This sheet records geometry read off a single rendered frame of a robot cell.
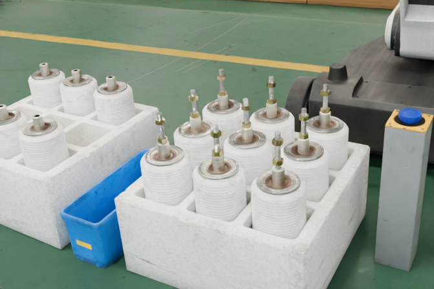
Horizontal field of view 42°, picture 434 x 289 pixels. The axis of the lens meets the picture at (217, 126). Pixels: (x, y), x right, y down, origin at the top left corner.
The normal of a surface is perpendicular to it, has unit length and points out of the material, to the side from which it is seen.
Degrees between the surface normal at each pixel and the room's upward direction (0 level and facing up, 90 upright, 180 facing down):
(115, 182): 88
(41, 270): 0
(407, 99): 0
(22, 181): 90
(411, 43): 106
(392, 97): 0
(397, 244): 90
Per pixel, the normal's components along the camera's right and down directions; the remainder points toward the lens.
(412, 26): -0.36, 0.81
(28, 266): -0.07, -0.89
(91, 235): -0.51, 0.45
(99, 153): 0.85, 0.19
